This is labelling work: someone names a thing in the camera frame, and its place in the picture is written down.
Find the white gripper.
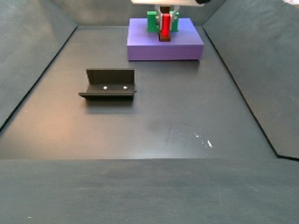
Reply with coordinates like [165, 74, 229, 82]
[130, 0, 210, 32]

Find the red hexagonal peg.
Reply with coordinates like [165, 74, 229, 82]
[161, 13, 170, 38]

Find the purple base board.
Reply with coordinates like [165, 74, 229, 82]
[126, 18, 204, 61]

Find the brown slotted block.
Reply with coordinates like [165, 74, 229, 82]
[158, 6, 170, 42]

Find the green right block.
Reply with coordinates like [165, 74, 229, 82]
[170, 11, 180, 32]

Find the green block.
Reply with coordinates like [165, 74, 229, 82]
[170, 11, 180, 32]
[146, 10, 158, 32]

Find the green left block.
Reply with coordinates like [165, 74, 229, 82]
[146, 10, 158, 32]

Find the black angled bracket holder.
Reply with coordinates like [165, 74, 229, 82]
[78, 68, 136, 100]

